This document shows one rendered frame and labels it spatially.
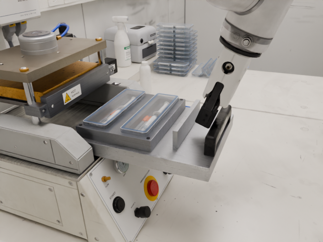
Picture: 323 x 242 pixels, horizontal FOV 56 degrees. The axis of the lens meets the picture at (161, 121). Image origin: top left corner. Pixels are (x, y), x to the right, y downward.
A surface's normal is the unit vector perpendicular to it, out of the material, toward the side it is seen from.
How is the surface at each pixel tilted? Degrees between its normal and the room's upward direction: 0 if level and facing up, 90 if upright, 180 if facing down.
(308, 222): 0
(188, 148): 0
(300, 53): 90
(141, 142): 90
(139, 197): 65
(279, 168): 0
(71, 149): 41
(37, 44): 90
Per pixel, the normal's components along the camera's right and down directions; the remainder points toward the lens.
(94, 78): 0.92, 0.16
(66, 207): -0.38, 0.44
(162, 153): -0.02, -0.88
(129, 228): 0.83, -0.23
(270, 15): 0.17, 0.67
